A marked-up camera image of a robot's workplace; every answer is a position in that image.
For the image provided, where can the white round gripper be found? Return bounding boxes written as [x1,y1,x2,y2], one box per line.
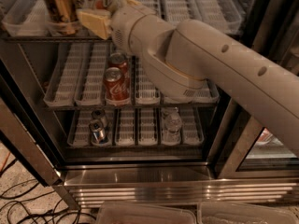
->
[77,0,156,55]

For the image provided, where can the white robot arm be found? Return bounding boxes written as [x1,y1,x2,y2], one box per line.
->
[77,0,299,155]

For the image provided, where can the gold brown soda can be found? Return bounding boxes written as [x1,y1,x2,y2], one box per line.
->
[44,0,78,35]

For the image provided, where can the rear red cola can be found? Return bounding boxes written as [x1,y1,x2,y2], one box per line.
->
[108,52,130,87]

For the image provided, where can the red cola can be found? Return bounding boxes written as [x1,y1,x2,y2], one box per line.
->
[103,67,129,101]
[108,52,130,87]

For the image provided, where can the front red cola can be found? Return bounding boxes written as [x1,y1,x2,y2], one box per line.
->
[103,67,129,101]

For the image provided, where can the top shelf far-left tray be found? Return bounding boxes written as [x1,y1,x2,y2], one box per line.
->
[2,0,48,37]

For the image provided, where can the stainless steel fridge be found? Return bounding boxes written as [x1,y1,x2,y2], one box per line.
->
[1,0,299,209]

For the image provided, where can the rear silver blue can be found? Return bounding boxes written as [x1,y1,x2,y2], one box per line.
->
[92,109,108,128]

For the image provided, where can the silver blue can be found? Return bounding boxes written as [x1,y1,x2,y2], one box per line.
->
[89,119,107,144]
[92,109,108,128]

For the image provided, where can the front silver blue can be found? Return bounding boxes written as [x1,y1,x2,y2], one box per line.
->
[89,119,107,144]

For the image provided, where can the clear plastic water bottle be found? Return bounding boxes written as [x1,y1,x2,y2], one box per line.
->
[163,111,182,146]

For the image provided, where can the bottles behind glass door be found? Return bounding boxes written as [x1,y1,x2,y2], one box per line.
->
[255,128,274,145]

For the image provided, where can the left clear plastic bin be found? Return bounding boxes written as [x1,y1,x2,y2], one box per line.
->
[94,202,197,224]

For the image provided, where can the clear plastic bin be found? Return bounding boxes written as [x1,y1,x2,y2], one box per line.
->
[197,202,299,224]
[94,202,197,224]

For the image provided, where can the right clear plastic bin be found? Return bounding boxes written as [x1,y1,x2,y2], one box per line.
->
[197,202,299,224]

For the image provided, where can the orange floor cable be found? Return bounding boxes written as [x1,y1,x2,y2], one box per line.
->
[0,151,13,175]

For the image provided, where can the black floor cables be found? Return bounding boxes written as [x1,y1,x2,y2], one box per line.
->
[0,157,97,224]

